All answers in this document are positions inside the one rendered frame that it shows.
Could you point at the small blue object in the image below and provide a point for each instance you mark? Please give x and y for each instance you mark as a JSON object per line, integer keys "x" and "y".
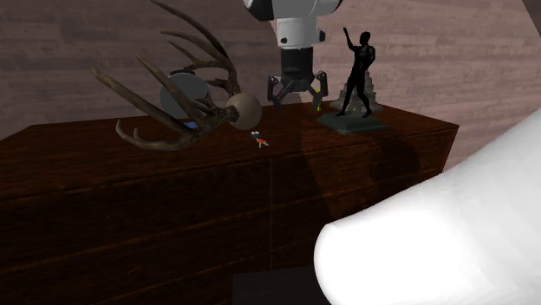
{"x": 191, "y": 125}

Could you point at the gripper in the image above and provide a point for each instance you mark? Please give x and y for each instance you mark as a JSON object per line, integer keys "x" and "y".
{"x": 297, "y": 67}

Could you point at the dark wooden chest of drawers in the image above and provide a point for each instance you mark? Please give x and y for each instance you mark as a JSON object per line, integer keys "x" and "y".
{"x": 127, "y": 202}

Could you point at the grey round disc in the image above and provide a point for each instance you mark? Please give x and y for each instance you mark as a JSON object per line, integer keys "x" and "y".
{"x": 192, "y": 91}

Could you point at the beige ball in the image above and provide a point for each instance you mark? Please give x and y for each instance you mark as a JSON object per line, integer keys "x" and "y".
{"x": 247, "y": 110}

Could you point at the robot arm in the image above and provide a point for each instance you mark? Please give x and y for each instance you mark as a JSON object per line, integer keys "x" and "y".
{"x": 422, "y": 249}

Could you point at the small orange and white tool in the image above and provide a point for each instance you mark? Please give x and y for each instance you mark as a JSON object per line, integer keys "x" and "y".
{"x": 259, "y": 140}

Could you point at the black human figure on base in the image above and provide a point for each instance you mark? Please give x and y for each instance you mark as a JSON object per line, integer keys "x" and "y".
{"x": 358, "y": 72}

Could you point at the grey stepped pyramid figure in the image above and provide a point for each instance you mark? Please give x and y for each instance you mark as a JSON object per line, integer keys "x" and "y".
{"x": 372, "y": 95}

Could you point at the brown antlers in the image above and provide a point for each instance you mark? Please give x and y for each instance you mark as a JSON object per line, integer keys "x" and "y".
{"x": 177, "y": 101}

